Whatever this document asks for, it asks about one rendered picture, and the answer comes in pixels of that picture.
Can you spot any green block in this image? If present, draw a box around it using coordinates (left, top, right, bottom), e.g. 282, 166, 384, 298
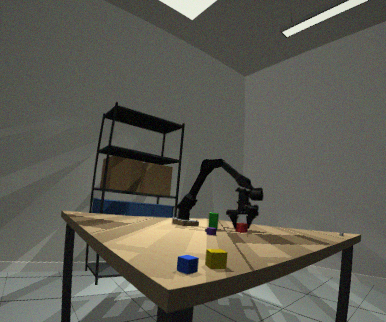
209, 221, 218, 231
209, 213, 218, 222

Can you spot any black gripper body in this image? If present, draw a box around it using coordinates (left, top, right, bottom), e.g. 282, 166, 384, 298
226, 200, 258, 217

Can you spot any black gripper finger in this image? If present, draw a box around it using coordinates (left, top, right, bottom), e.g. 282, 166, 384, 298
228, 216, 239, 229
246, 216, 256, 229

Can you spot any blue block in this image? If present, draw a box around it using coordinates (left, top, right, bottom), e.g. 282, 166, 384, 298
177, 255, 199, 274

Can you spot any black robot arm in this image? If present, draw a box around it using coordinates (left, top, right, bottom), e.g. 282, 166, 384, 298
177, 159, 263, 220

